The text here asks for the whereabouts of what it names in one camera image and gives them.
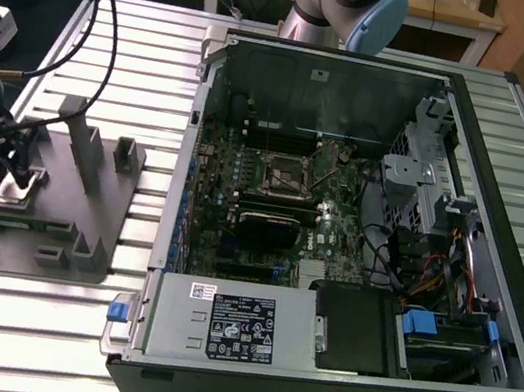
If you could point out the grey parts rack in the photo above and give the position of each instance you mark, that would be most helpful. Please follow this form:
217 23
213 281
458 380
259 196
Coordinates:
59 221

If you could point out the green RAM stick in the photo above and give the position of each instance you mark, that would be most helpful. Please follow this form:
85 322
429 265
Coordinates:
35 227

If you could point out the black graphics card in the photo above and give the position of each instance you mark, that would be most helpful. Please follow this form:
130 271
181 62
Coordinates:
265 234

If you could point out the black plastic shroud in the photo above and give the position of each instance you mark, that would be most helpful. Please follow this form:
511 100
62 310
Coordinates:
355 329

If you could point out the silver chipset heatsink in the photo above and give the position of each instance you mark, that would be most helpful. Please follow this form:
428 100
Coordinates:
310 271

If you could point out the small black box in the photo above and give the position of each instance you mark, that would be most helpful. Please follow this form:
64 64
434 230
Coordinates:
487 5

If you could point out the CPU socket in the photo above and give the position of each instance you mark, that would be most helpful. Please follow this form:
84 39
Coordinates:
291 177

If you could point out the black RAM slot white latch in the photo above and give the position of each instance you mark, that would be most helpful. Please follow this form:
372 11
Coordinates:
292 139
294 130
278 204
276 213

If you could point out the silver CPU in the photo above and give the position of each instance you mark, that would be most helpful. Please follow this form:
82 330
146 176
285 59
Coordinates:
13 197

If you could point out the silver coin battery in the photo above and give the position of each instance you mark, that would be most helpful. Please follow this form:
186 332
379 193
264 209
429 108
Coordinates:
343 157

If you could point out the hard disk in blue carrier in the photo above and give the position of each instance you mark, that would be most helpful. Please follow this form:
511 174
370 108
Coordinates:
419 325

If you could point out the short black expansion slot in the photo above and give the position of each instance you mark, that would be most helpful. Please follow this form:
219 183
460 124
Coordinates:
244 270

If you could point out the grey labelled power supply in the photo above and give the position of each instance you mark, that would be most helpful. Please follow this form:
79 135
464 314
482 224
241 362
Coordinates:
167 301

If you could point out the green motherboard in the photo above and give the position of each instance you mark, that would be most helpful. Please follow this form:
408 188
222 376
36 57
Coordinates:
351 207

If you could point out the metal rear port block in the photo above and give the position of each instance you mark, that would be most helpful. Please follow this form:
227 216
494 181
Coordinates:
206 150

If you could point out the blue case release latch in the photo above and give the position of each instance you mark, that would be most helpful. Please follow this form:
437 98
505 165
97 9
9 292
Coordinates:
117 311

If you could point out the grey metal drive cage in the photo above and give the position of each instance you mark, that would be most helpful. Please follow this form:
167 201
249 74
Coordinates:
391 168

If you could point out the grey plastic case latch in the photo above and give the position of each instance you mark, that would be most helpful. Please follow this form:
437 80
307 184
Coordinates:
214 43

